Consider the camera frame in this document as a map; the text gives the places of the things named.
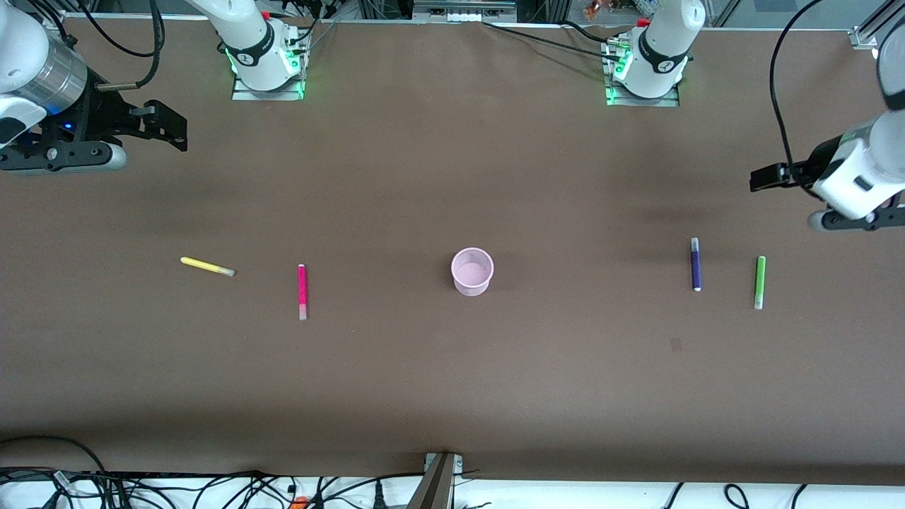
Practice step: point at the orange background objects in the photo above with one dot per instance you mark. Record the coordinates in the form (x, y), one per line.
(599, 8)

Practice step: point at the grey metal connector box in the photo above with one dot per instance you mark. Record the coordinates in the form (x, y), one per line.
(463, 7)

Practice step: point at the orange plug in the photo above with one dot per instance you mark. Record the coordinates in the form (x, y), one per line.
(300, 503)

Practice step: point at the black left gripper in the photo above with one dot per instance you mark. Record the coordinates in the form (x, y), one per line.
(812, 167)

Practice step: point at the green marker pen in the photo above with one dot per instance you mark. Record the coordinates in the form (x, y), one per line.
(760, 279)

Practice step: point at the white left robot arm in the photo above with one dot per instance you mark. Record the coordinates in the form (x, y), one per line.
(661, 49)

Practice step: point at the yellow marker pen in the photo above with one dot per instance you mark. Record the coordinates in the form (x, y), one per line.
(205, 266)

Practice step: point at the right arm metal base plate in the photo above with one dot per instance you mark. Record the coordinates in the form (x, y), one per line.
(269, 95)

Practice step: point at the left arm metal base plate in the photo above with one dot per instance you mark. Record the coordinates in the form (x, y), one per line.
(643, 102)

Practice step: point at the pink mesh pen holder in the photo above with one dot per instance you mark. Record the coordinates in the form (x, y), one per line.
(472, 272)

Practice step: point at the aluminium frame rail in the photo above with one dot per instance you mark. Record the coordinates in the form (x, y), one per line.
(864, 37)

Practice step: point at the purple marker pen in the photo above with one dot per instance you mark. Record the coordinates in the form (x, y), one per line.
(696, 268)

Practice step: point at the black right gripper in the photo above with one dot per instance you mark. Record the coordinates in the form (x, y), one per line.
(106, 116)

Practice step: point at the pink marker pen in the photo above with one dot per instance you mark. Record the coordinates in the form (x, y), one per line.
(302, 286)

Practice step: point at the grey metal camera post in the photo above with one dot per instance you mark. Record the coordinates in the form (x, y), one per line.
(438, 488)

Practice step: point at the black power plug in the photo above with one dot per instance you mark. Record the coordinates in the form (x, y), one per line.
(379, 498)

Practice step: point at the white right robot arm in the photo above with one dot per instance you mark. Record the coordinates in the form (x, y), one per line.
(251, 42)

